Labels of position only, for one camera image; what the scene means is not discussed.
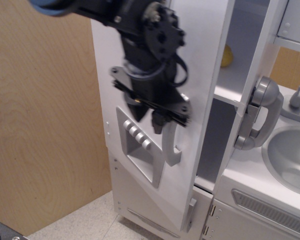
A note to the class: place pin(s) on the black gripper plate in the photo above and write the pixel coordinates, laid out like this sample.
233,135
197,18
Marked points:
142,93

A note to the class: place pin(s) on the silver door handle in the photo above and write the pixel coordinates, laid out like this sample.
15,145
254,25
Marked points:
189,216
180,112

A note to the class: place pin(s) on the white fridge door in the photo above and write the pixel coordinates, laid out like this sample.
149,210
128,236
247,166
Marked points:
204,24

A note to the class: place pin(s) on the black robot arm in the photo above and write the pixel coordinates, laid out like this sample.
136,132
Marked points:
150,36

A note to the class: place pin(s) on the silver ice dispenser panel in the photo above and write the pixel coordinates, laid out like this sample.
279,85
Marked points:
139,148

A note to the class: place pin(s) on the white lower freezer door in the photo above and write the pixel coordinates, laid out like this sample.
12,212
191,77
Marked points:
133,203

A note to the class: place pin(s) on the yellow toy lemon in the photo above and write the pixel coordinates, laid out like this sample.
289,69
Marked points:
227,57

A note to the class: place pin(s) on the white toy kitchen cabinet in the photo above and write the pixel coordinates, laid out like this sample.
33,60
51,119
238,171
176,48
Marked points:
252,34

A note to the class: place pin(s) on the brass door hinge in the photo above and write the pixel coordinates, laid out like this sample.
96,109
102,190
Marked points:
212,210

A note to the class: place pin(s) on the grey toy telephone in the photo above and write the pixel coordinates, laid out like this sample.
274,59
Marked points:
261,115

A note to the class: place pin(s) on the silver toy sink basin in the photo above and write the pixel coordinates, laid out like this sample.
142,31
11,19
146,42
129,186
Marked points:
281,156

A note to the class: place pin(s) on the silver toy faucet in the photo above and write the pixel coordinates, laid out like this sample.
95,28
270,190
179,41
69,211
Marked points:
291,106

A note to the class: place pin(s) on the white upper cupboard door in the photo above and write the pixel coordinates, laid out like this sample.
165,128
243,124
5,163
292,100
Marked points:
290,24

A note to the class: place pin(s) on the grey oven vent panel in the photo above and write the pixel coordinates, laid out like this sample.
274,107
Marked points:
266,210

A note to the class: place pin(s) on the dark base plate corner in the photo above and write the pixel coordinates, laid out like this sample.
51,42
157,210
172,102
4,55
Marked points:
7,233

